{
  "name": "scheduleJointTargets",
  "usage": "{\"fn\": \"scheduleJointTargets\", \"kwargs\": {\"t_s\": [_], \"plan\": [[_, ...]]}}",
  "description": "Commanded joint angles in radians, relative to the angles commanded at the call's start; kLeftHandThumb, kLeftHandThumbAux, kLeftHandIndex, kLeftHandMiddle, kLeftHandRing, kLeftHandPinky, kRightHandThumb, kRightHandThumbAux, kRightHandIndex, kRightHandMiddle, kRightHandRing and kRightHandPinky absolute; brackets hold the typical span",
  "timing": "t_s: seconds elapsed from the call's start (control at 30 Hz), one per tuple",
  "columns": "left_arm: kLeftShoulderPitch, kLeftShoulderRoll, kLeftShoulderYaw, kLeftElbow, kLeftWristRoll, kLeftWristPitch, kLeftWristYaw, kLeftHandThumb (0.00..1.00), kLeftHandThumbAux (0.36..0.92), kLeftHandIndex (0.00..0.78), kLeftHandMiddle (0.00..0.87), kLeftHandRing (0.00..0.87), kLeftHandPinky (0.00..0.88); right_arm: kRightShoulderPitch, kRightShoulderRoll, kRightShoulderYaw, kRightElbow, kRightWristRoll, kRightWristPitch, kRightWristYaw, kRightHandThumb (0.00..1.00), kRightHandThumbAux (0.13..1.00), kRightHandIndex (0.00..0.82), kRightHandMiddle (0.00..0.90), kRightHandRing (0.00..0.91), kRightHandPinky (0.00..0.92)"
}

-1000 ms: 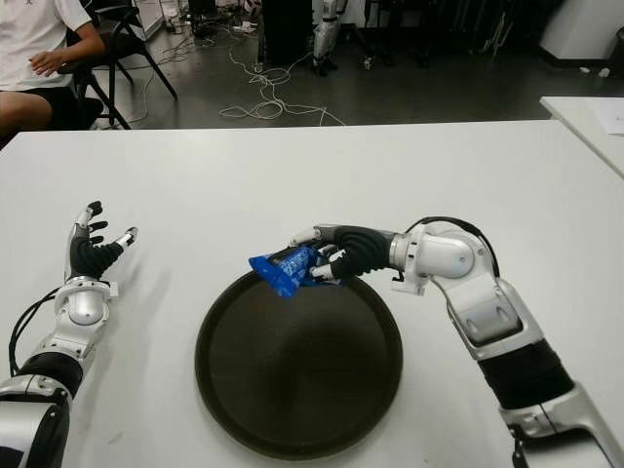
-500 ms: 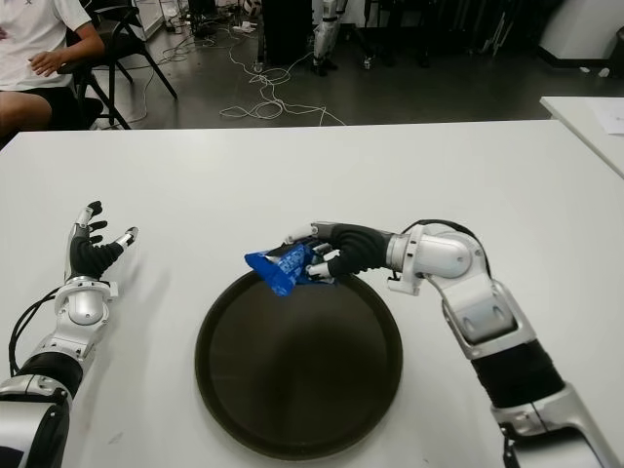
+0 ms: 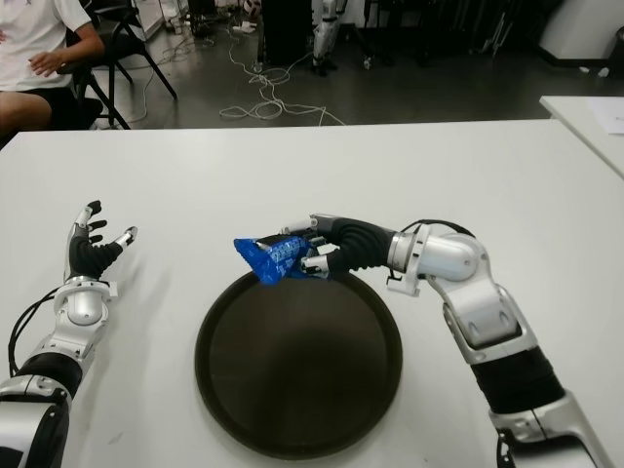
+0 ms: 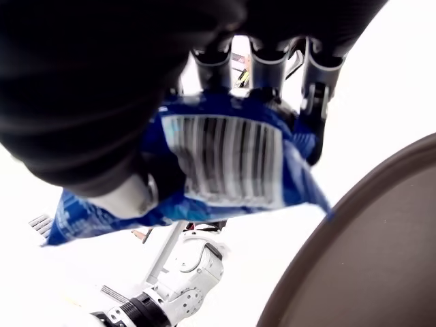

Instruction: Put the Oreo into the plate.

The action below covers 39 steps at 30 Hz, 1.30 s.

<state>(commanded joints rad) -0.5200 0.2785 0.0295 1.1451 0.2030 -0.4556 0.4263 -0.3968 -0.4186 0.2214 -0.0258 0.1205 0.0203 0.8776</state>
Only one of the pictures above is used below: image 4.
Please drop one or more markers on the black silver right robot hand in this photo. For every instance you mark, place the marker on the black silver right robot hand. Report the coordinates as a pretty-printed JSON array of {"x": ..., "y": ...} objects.
[{"x": 85, "y": 85}]

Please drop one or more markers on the blue Oreo packet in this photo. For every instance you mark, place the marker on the blue Oreo packet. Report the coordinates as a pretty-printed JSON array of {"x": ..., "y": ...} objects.
[{"x": 231, "y": 160}]

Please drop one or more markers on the round dark brown tray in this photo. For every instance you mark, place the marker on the round dark brown tray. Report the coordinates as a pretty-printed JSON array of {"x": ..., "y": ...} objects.
[{"x": 368, "y": 245}]

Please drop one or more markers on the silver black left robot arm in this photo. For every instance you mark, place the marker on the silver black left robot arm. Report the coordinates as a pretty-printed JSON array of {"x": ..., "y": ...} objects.
[{"x": 190, "y": 272}]

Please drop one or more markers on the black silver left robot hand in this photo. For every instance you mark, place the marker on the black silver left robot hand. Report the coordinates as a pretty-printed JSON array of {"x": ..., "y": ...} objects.
[{"x": 204, "y": 227}]

